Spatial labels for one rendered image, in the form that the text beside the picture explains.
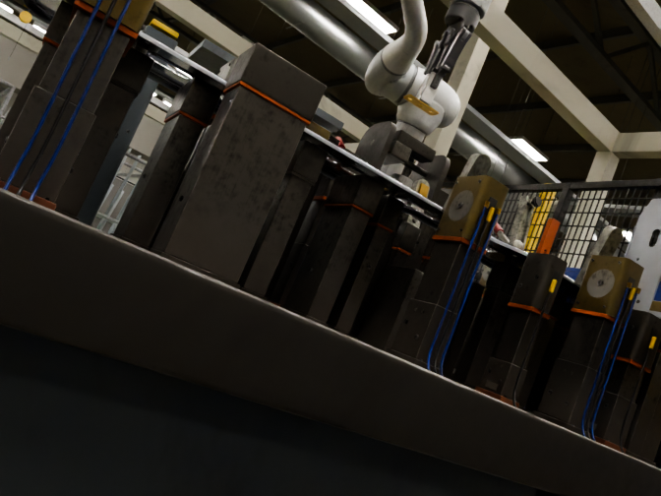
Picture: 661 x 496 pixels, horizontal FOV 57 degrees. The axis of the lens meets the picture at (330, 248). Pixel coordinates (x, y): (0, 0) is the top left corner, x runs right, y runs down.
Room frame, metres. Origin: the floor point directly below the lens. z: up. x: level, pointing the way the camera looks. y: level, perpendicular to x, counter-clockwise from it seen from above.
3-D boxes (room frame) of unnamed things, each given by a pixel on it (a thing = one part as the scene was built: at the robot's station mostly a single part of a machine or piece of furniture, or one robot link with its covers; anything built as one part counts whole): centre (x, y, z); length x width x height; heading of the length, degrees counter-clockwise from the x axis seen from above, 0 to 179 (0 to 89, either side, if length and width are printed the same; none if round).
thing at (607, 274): (1.16, -0.54, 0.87); 0.12 x 0.07 x 0.35; 26
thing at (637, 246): (1.49, -0.74, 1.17); 0.12 x 0.01 x 0.34; 26
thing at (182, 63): (1.16, -0.06, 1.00); 1.38 x 0.22 x 0.02; 116
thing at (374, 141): (1.41, -0.08, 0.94); 0.18 x 0.13 x 0.49; 116
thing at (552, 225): (1.57, -0.52, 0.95); 0.03 x 0.01 x 0.50; 116
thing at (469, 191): (1.04, -0.21, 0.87); 0.12 x 0.07 x 0.35; 26
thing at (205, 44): (1.38, 0.28, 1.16); 0.37 x 0.14 x 0.02; 116
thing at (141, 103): (1.27, 0.51, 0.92); 0.08 x 0.08 x 0.44; 26
